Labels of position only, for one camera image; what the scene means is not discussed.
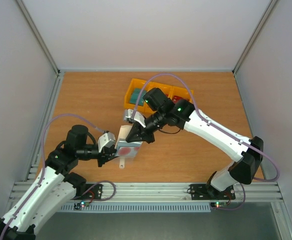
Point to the white red-dot credit card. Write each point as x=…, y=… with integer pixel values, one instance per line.
x=127, y=152

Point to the yellow plastic bin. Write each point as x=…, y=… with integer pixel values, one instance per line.
x=182, y=92
x=135, y=83
x=165, y=88

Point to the red card in bin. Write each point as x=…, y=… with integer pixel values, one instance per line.
x=176, y=98

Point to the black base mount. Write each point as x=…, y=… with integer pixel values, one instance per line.
x=91, y=191
x=199, y=192

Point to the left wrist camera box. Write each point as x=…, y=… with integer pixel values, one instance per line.
x=106, y=140

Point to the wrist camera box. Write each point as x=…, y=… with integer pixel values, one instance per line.
x=106, y=140
x=136, y=118

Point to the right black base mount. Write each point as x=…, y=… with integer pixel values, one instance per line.
x=199, y=192

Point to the beige card holder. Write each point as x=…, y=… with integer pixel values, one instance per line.
x=121, y=142

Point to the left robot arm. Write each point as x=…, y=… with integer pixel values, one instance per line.
x=56, y=184

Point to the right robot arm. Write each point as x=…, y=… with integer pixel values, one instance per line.
x=244, y=152

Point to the green card in bin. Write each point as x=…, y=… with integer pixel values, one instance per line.
x=134, y=96

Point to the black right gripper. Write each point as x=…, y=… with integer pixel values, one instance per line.
x=142, y=129

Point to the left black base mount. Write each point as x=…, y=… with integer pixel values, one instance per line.
x=91, y=191

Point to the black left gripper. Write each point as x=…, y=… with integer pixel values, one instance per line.
x=105, y=155

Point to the grey slotted cable duct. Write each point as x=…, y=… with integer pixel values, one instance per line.
x=146, y=207

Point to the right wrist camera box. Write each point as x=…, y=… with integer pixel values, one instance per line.
x=136, y=118

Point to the aluminium front rail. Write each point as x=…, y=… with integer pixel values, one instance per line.
x=134, y=192

